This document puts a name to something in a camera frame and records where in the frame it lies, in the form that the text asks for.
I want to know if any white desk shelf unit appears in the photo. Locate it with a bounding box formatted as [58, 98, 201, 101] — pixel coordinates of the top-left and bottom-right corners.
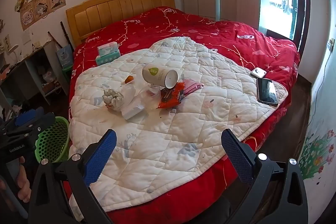
[0, 40, 70, 106]

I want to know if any clear plastic bag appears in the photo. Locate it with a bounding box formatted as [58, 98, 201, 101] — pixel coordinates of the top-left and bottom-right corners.
[136, 84, 163, 109]

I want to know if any white power bank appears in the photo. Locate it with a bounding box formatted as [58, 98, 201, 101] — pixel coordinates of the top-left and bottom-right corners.
[250, 67, 267, 79]

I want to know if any teal tissue pack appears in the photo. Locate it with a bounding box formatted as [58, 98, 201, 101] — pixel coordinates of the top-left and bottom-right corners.
[97, 42, 119, 56]
[95, 52, 122, 66]

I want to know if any black smartphone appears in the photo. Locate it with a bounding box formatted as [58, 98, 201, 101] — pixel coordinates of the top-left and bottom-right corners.
[257, 78, 279, 106]

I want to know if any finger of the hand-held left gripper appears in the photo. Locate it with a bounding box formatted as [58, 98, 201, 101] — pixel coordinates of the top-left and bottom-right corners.
[14, 107, 45, 127]
[0, 112, 56, 138]

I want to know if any wooden bed headboard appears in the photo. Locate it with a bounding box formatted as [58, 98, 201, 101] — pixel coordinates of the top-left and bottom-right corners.
[66, 0, 176, 47]

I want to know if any flower wall sticker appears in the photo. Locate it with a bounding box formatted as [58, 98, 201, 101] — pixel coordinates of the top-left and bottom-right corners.
[298, 130, 336, 180]

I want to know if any white quilted blanket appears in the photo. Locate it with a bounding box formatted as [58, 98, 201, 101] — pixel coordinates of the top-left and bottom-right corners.
[68, 36, 289, 212]

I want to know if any red long stick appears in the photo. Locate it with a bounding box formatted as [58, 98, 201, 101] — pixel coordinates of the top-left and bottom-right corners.
[48, 31, 63, 48]

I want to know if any orange snack wrapper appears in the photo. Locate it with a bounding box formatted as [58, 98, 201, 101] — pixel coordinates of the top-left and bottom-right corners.
[157, 82, 185, 109]

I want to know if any pink plastic packet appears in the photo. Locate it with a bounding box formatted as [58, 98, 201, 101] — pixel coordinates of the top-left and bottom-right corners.
[181, 80, 204, 95]

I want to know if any blue gift bag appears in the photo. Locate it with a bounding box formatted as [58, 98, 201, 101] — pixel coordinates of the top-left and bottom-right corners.
[56, 46, 74, 69]

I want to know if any white paper box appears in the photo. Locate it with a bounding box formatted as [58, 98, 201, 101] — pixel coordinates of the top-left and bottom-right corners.
[121, 102, 145, 121]

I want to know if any grey paper ball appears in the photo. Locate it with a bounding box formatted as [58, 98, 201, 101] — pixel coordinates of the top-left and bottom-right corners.
[102, 88, 124, 110]

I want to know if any green mesh plastic basket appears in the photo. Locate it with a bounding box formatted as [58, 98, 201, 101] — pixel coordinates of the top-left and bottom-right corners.
[35, 116, 71, 164]

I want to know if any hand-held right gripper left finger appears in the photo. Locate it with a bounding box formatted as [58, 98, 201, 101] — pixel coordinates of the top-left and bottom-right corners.
[28, 129, 117, 224]

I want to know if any dark long stick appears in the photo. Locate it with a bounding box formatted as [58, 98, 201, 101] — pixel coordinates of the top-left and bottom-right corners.
[60, 21, 75, 52]

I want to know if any white paper canister green leaf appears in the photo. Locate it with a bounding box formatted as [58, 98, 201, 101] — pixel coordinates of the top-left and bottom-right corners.
[142, 63, 180, 89]

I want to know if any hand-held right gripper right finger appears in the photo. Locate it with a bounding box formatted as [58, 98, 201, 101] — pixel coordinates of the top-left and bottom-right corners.
[221, 129, 309, 224]

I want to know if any green plastic stool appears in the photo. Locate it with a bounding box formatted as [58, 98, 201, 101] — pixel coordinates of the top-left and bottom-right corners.
[62, 67, 73, 83]

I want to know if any person's left hand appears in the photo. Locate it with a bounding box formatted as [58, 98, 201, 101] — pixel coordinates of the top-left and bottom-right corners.
[14, 156, 31, 202]

